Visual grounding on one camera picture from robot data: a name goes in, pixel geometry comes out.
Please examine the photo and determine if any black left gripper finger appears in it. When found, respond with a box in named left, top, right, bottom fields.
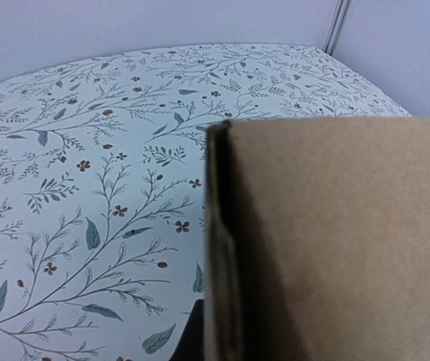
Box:
left=170, top=299, right=204, bottom=361

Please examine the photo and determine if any brown cardboard box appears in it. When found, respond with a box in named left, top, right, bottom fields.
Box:
left=204, top=117, right=430, bottom=360

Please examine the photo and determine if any floral patterned table mat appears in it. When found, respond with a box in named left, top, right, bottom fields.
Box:
left=0, top=44, right=407, bottom=360

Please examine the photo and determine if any right aluminium frame post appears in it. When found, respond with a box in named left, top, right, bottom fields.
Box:
left=322, top=0, right=353, bottom=56

